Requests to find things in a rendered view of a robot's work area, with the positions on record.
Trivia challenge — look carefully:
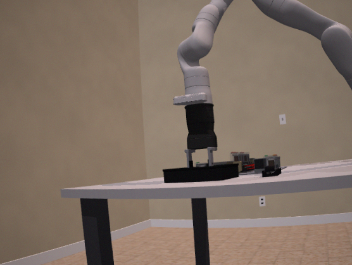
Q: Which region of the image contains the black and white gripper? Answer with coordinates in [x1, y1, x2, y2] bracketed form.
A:
[173, 86, 217, 168]

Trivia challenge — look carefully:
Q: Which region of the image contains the grey relay with green button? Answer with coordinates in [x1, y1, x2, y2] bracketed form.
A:
[194, 162, 207, 167]

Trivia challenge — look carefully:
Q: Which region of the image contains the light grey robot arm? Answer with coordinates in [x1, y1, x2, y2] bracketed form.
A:
[177, 0, 352, 90]

